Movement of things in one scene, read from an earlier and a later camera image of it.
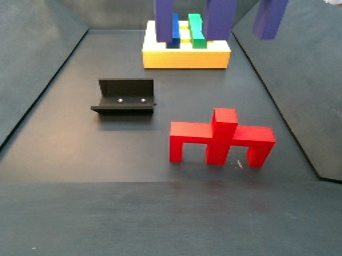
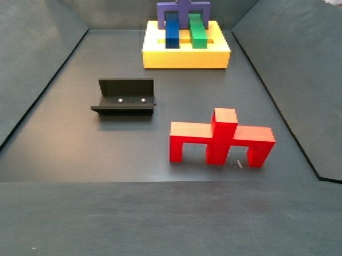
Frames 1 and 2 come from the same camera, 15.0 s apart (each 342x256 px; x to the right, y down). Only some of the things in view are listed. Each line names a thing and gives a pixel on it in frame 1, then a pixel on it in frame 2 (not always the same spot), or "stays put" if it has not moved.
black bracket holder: x=126 y=95 stays put
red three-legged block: x=221 y=135 stays put
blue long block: x=174 y=44 stays put
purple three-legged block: x=220 y=16 -> x=183 y=6
